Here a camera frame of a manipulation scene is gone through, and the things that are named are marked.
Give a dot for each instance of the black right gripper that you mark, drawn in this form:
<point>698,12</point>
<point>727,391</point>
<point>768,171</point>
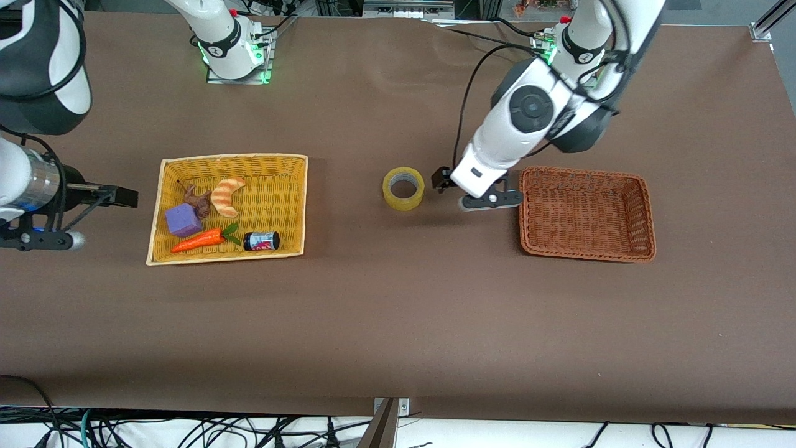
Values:
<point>79,193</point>

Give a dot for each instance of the clear yellowish tape roll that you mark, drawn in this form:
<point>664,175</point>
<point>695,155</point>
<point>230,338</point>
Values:
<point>404,202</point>

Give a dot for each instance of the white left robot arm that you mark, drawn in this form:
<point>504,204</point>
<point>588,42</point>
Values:
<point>528,109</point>

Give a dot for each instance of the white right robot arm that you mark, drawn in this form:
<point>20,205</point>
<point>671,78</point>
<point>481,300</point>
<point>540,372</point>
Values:
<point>224,50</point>

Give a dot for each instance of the purple foam cube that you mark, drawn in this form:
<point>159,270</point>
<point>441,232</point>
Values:
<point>183,221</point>

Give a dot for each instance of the brown lion figurine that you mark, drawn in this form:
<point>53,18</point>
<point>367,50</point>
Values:
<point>199,200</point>

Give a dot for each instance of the orange toy carrot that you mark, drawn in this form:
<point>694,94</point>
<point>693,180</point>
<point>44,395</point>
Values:
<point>199,241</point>

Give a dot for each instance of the toy croissant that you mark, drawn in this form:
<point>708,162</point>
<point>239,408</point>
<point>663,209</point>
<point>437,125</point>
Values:
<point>225,198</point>

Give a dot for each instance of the brown table cover cloth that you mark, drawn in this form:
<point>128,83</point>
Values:
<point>398,311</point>

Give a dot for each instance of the small can with black lid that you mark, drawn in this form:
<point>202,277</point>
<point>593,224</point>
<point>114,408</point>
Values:
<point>261,241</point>

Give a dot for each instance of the brown wicker basket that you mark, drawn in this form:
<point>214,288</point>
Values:
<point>584,214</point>

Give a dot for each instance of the yellow wicker basket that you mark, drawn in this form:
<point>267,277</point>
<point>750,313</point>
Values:
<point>286,205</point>

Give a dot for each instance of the grey equipment box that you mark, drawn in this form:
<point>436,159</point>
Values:
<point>404,9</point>

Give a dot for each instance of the orange patterned background object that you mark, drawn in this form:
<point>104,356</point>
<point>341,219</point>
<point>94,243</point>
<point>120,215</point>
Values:
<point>528,6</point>

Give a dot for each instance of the grey pole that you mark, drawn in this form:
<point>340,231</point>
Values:
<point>380,429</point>

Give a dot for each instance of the metal table edge bracket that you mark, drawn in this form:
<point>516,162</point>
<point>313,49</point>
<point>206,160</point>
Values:
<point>403,406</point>

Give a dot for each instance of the aluminium frame profile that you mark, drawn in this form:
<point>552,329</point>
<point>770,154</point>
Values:
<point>768,25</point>

